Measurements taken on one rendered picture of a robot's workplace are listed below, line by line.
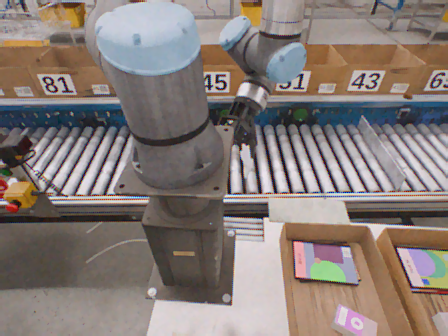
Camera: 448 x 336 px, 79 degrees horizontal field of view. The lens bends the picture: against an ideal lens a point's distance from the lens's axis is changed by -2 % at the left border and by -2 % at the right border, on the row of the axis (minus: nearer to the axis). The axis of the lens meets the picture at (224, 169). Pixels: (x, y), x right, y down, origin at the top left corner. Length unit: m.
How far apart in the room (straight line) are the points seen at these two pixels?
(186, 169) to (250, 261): 0.53
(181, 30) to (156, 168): 0.23
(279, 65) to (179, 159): 0.29
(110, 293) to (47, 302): 0.34
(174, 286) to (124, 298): 0.90
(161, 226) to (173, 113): 0.29
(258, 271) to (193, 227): 0.38
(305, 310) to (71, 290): 1.40
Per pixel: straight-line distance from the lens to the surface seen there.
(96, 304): 1.84
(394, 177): 1.38
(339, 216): 1.13
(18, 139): 1.04
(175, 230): 0.64
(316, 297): 0.93
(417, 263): 1.07
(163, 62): 0.41
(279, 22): 0.61
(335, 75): 1.55
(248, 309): 0.89
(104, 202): 1.20
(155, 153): 0.49
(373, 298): 0.99
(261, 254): 0.97
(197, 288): 0.90
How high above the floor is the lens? 1.59
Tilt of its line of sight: 43 degrees down
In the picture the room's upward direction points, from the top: straight up
